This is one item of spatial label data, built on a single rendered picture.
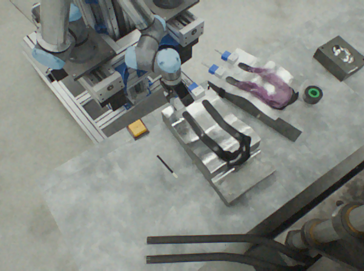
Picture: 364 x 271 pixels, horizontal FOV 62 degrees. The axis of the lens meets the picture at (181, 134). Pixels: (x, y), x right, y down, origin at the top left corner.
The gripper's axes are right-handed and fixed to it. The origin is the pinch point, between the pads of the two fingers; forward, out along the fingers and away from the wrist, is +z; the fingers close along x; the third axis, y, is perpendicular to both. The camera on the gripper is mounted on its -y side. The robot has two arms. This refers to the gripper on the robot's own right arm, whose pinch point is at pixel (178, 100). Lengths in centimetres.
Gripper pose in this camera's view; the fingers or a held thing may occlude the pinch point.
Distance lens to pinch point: 135.7
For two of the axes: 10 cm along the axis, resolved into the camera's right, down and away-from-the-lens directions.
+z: 0.5, 2.5, 9.7
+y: -5.7, -7.9, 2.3
